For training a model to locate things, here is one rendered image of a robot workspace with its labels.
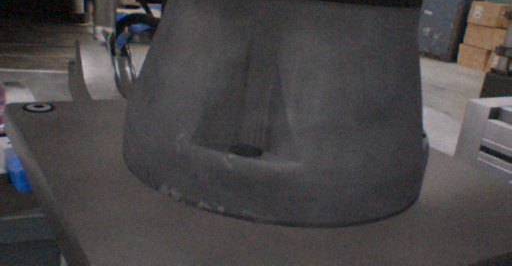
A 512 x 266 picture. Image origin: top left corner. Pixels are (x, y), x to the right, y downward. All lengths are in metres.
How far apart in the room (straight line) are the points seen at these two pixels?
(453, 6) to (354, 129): 7.46
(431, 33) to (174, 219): 7.65
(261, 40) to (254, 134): 0.04
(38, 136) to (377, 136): 0.16
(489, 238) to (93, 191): 0.16
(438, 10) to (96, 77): 7.01
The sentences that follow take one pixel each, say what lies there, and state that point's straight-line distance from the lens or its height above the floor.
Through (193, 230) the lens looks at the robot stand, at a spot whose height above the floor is 1.04.
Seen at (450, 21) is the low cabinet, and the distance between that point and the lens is 7.67.
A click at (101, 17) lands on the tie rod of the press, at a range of 1.48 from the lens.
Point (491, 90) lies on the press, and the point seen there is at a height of 0.27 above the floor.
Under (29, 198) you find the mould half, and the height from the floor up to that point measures 0.82.
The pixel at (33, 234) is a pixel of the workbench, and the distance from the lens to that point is 0.74.
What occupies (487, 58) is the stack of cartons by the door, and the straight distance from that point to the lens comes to 7.54.
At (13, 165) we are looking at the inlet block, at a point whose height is 0.87.
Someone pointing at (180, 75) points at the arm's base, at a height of 1.09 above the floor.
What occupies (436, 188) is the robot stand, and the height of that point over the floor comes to 1.04.
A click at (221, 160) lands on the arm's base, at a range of 0.21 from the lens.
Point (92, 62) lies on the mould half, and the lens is 1.01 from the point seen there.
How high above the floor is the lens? 1.14
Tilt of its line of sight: 18 degrees down
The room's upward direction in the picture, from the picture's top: 7 degrees clockwise
